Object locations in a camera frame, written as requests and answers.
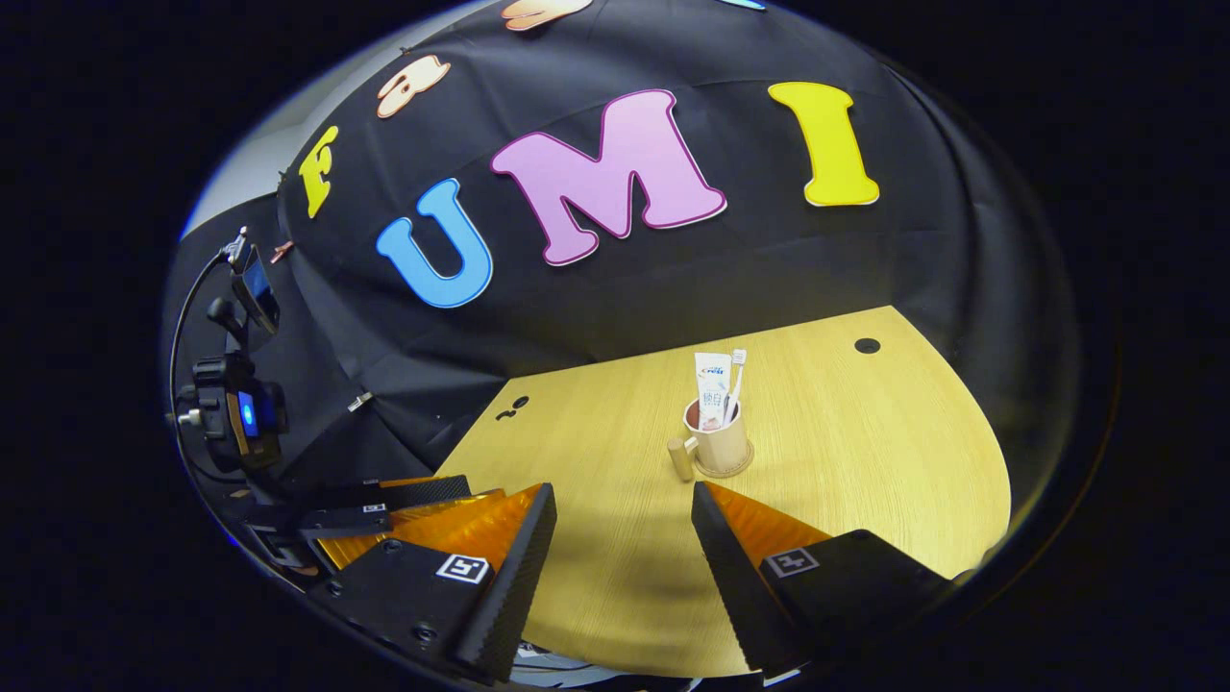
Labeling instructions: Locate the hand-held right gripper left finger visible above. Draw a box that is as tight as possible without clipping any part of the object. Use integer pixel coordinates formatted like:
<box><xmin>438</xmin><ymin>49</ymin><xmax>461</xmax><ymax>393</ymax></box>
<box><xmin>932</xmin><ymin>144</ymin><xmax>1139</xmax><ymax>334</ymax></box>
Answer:
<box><xmin>307</xmin><ymin>482</ymin><xmax>558</xmax><ymax>685</ymax></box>

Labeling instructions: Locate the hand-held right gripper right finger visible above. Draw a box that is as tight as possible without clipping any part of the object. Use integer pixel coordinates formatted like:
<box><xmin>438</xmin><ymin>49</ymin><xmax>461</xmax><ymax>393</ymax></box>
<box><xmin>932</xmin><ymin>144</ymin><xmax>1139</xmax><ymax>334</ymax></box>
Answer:
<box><xmin>690</xmin><ymin>481</ymin><xmax>952</xmax><ymax>679</ymax></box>

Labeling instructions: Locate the cream cup with wooden handle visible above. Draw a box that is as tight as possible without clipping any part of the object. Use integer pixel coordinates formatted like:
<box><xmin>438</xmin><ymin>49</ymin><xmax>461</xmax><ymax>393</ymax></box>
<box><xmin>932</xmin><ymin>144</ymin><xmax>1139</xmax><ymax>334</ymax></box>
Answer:
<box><xmin>668</xmin><ymin>394</ymin><xmax>755</xmax><ymax>482</ymax></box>

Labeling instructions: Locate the white toothpaste tube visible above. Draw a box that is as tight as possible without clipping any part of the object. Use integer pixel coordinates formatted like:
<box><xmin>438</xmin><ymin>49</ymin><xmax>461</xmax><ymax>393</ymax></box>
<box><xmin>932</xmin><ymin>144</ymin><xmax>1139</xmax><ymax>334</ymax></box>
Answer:
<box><xmin>694</xmin><ymin>352</ymin><xmax>733</xmax><ymax>432</ymax></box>

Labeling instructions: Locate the white toothbrush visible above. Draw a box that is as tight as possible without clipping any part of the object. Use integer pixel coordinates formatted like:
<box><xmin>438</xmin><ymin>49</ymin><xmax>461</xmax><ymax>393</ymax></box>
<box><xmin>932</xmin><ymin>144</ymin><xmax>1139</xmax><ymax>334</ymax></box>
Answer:
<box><xmin>723</xmin><ymin>348</ymin><xmax>749</xmax><ymax>424</ymax></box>

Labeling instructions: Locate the wooden desktop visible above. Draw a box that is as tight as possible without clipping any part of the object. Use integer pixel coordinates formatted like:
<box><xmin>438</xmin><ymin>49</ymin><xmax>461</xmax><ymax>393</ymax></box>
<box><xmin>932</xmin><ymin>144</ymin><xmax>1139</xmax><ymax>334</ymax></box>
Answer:
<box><xmin>437</xmin><ymin>306</ymin><xmax>1012</xmax><ymax>679</ymax></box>

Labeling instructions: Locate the white patterned cloth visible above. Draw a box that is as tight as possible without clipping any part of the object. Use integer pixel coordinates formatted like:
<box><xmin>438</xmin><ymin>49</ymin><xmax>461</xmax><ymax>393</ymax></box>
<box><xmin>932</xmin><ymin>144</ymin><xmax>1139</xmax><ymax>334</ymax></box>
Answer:
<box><xmin>509</xmin><ymin>641</ymin><xmax>695</xmax><ymax>691</ymax></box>

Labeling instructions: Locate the black backdrop cloth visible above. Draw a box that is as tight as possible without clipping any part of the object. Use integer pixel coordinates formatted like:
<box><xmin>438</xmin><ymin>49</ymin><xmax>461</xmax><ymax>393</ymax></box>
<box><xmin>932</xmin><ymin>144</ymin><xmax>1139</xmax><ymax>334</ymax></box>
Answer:
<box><xmin>163</xmin><ymin>0</ymin><xmax>1082</xmax><ymax>549</ymax></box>

